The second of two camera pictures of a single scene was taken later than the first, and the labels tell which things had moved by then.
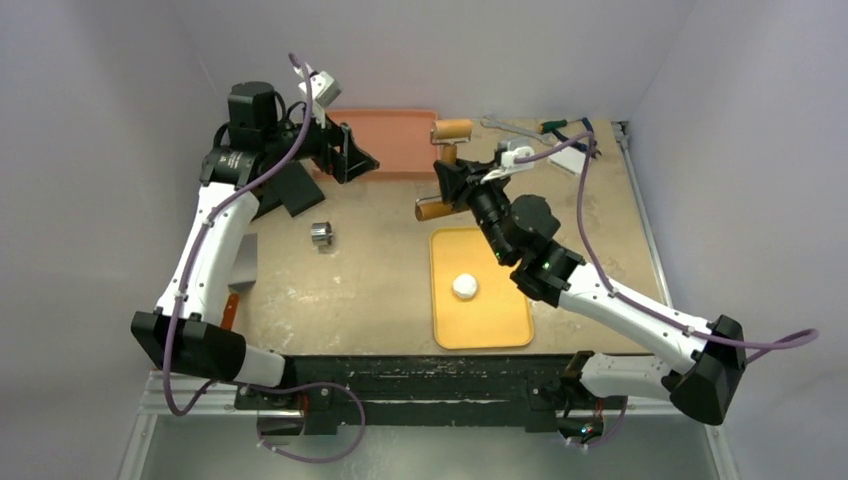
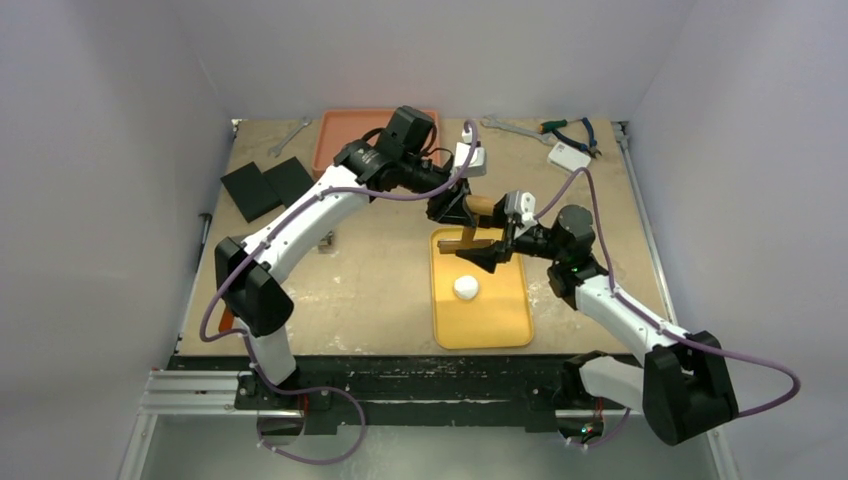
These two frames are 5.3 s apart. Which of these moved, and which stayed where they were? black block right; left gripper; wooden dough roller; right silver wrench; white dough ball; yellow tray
Moved: wooden dough roller; left gripper
Stayed: yellow tray; right silver wrench; black block right; white dough ball
